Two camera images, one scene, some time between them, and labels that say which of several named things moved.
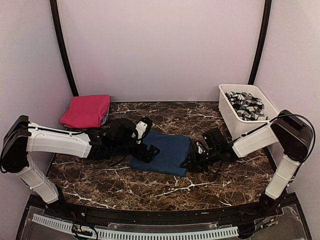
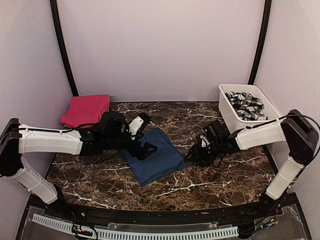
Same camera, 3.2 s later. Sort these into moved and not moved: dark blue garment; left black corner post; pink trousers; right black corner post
Moved: dark blue garment
Not moved: right black corner post; left black corner post; pink trousers
